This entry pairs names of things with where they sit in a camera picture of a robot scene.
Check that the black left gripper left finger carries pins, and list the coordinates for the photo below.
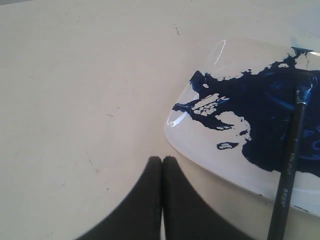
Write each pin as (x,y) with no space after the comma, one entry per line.
(139,215)

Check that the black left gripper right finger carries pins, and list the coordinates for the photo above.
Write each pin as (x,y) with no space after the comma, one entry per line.
(186,215)

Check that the black paintbrush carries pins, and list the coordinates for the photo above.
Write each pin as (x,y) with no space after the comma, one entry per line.
(287,177)

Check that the white square paint plate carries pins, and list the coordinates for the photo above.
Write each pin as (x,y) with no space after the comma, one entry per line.
(233,116)

